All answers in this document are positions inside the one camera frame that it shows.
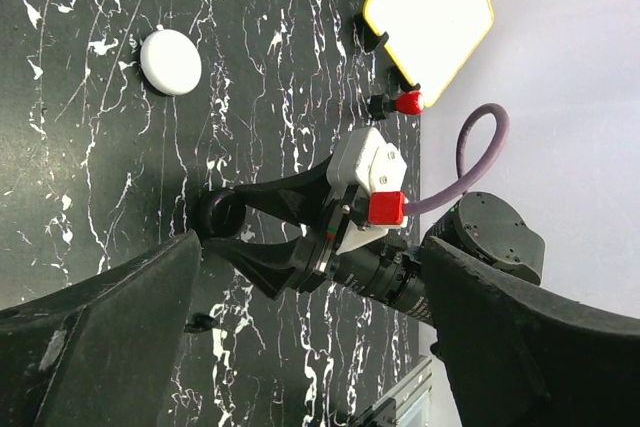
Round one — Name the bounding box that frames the aluminium rail frame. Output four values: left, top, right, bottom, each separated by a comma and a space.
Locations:
350, 357, 432, 427

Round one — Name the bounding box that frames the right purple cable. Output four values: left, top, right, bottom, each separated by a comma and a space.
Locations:
404, 102, 511, 216

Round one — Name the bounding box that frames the small black part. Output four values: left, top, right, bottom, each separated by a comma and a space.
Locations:
184, 313, 219, 334

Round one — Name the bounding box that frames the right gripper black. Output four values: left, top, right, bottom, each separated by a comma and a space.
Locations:
202, 154, 409, 302

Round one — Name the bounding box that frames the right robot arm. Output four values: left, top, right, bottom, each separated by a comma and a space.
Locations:
201, 162, 545, 324

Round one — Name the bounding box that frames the red emergency stop button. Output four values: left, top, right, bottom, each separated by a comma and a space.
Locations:
368, 91, 424, 121

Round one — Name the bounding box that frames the whiteboard with yellow frame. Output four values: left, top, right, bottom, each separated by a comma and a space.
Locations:
362, 0, 494, 107

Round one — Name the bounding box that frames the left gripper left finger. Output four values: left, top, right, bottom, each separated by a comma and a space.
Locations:
1, 232, 201, 426

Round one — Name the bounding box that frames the white earbud charging case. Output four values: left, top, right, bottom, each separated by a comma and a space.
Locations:
140, 28, 202, 96

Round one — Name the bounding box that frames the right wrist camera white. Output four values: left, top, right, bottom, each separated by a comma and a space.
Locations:
325, 126, 409, 256

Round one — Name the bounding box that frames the black earbud charging case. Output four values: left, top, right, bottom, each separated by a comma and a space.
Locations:
191, 188, 246, 240

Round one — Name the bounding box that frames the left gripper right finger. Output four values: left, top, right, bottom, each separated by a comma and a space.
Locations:
430, 261, 639, 426

